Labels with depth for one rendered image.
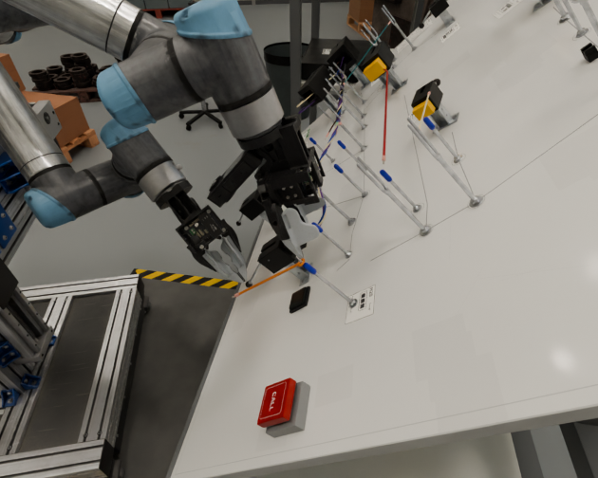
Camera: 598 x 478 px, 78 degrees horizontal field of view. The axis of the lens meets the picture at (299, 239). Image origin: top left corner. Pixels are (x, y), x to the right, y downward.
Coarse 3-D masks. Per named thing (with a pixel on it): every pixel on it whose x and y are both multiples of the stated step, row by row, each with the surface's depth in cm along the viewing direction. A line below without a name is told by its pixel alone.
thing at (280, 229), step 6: (264, 198) 53; (270, 198) 53; (264, 204) 53; (270, 204) 53; (276, 204) 53; (270, 210) 53; (276, 210) 53; (282, 210) 55; (270, 216) 53; (276, 216) 53; (270, 222) 54; (276, 222) 54; (282, 222) 54; (276, 228) 54; (282, 228) 55; (276, 234) 55; (282, 234) 55; (288, 234) 55
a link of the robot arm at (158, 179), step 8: (160, 168) 64; (168, 168) 65; (176, 168) 66; (144, 176) 64; (152, 176) 64; (160, 176) 64; (168, 176) 64; (176, 176) 65; (184, 176) 67; (144, 184) 64; (152, 184) 64; (160, 184) 64; (168, 184) 64; (144, 192) 66; (152, 192) 64; (160, 192) 64; (152, 200) 66
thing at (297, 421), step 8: (296, 384) 48; (304, 384) 47; (296, 392) 47; (304, 392) 47; (296, 400) 46; (304, 400) 46; (296, 408) 45; (304, 408) 45; (296, 416) 44; (304, 416) 45; (280, 424) 45; (288, 424) 44; (296, 424) 43; (304, 424) 44; (272, 432) 46; (280, 432) 45; (288, 432) 45
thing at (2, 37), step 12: (0, 0) 66; (0, 12) 66; (12, 12) 68; (24, 12) 69; (0, 24) 68; (12, 24) 69; (24, 24) 71; (36, 24) 73; (48, 24) 75; (0, 36) 95; (12, 36) 101
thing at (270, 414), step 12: (276, 384) 48; (288, 384) 46; (264, 396) 48; (276, 396) 46; (288, 396) 45; (264, 408) 46; (276, 408) 45; (288, 408) 44; (264, 420) 45; (276, 420) 44; (288, 420) 43
